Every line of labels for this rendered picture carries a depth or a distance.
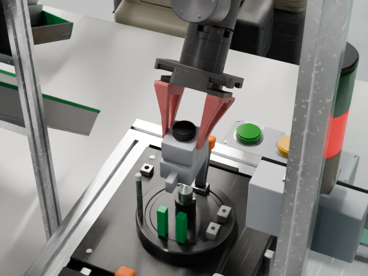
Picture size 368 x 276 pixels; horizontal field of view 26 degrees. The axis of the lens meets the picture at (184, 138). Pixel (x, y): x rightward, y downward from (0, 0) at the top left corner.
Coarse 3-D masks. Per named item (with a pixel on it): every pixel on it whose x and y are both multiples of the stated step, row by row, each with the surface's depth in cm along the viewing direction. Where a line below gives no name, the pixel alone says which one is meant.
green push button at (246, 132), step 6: (240, 126) 127; (246, 126) 127; (252, 126) 127; (240, 132) 127; (246, 132) 127; (252, 132) 127; (258, 132) 127; (240, 138) 126; (246, 138) 126; (252, 138) 126; (258, 138) 126
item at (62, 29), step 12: (0, 0) 94; (0, 12) 94; (48, 12) 109; (0, 24) 95; (48, 24) 110; (60, 24) 105; (72, 24) 108; (0, 36) 96; (36, 36) 102; (48, 36) 104; (60, 36) 106; (0, 48) 97
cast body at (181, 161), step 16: (176, 128) 100; (192, 128) 100; (176, 144) 100; (192, 144) 100; (208, 144) 105; (160, 160) 102; (176, 160) 101; (192, 160) 100; (160, 176) 104; (176, 176) 101; (192, 176) 102
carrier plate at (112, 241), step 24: (216, 168) 121; (120, 192) 117; (144, 192) 117; (240, 192) 117; (120, 216) 114; (240, 216) 114; (96, 240) 111; (120, 240) 111; (240, 240) 111; (264, 240) 111; (72, 264) 110; (96, 264) 108; (120, 264) 108; (144, 264) 108; (168, 264) 108; (192, 264) 108; (216, 264) 108; (240, 264) 108
